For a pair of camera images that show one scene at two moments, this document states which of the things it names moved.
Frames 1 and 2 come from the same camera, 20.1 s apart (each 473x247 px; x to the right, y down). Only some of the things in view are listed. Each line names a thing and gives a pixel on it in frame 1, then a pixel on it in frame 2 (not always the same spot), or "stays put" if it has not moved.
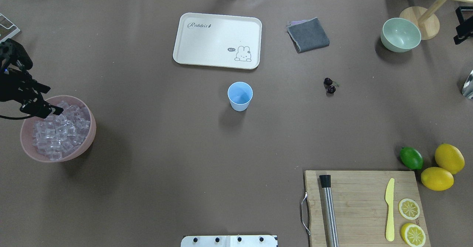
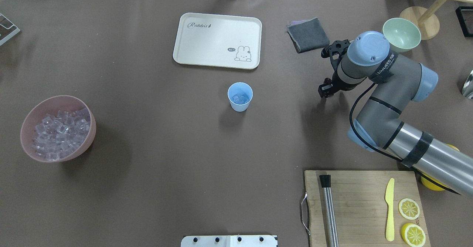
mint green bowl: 399,34 stays put
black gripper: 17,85 -> 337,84
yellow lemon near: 437,179 stays put
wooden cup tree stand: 428,23 stays put
